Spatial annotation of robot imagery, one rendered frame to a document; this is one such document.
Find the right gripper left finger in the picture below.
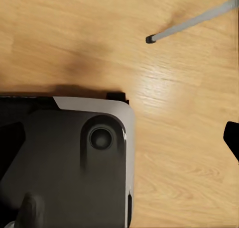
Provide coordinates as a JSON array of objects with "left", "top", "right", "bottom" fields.
[{"left": 0, "top": 121, "right": 26, "bottom": 181}]

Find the camera tripod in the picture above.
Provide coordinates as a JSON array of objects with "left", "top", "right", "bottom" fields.
[{"left": 146, "top": 0, "right": 239, "bottom": 44}]

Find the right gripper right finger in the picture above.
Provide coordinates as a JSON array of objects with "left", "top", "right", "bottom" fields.
[{"left": 223, "top": 121, "right": 239, "bottom": 161}]

